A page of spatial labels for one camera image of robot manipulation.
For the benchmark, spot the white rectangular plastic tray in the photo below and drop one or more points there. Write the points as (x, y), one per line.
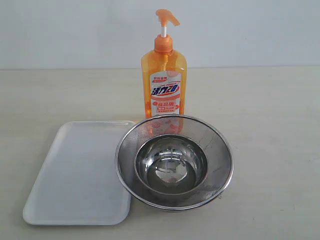
(77, 184)

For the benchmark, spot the orange dish soap pump bottle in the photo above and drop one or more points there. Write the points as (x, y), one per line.
(164, 73)

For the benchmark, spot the stainless steel bowl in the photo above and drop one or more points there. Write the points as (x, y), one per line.
(171, 165)

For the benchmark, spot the steel mesh strainer basket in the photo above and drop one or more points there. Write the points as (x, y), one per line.
(215, 146)

